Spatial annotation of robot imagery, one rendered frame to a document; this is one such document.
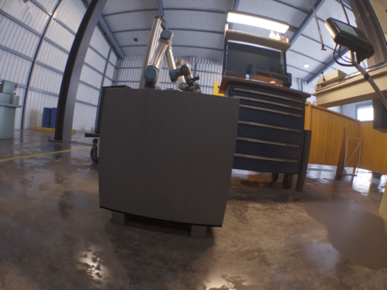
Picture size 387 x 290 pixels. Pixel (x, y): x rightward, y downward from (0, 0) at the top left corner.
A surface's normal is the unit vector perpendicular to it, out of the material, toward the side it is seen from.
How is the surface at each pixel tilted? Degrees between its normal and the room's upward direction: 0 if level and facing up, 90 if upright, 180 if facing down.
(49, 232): 0
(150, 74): 98
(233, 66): 90
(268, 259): 0
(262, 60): 90
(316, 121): 90
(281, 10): 169
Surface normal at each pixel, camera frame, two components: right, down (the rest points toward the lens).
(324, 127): -0.01, 0.06
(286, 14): -0.11, 0.98
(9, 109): 0.99, 0.11
